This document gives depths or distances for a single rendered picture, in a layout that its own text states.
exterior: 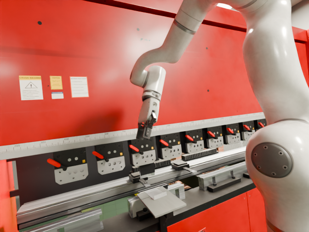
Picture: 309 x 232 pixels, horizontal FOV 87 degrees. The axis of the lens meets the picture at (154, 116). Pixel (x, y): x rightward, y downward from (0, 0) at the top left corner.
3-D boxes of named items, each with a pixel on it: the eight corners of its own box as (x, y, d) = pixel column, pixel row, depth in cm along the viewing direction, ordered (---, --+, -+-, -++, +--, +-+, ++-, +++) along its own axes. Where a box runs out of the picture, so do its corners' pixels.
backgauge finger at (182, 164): (189, 176, 123) (188, 170, 123) (171, 168, 147) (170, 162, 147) (201, 172, 128) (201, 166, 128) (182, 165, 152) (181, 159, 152)
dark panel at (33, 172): (20, 209, 116) (14, 147, 116) (21, 208, 118) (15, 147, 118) (160, 171, 164) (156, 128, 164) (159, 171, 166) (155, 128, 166)
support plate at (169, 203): (155, 218, 76) (155, 216, 76) (136, 195, 100) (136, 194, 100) (186, 205, 84) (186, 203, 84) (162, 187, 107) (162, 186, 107)
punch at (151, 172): (140, 179, 102) (139, 164, 102) (140, 178, 104) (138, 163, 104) (155, 175, 106) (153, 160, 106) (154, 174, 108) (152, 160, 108)
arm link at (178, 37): (156, 12, 51) (126, 86, 70) (198, 35, 56) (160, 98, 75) (156, 6, 57) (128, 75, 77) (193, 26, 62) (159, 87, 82)
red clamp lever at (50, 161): (48, 158, 75) (67, 168, 79) (49, 156, 79) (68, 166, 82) (45, 162, 75) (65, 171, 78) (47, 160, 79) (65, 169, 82)
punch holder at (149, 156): (133, 167, 97) (130, 139, 97) (129, 164, 104) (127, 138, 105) (156, 162, 103) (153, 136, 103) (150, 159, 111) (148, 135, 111)
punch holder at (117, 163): (98, 175, 88) (95, 145, 88) (96, 171, 96) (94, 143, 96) (125, 169, 95) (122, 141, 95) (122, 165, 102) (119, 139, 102)
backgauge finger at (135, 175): (140, 191, 106) (139, 183, 106) (128, 179, 130) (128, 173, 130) (156, 186, 111) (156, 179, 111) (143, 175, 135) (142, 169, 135)
